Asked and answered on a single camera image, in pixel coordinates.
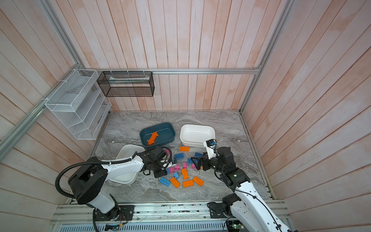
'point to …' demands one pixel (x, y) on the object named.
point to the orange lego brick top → (184, 149)
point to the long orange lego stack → (152, 138)
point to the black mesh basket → (127, 83)
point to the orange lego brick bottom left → (175, 182)
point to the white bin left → (125, 151)
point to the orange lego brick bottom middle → (188, 183)
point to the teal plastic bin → (165, 131)
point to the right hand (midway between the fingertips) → (198, 155)
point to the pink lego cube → (167, 151)
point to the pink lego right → (193, 166)
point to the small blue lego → (176, 175)
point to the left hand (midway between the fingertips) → (163, 171)
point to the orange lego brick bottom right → (198, 181)
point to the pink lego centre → (184, 165)
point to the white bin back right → (195, 135)
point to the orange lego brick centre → (185, 173)
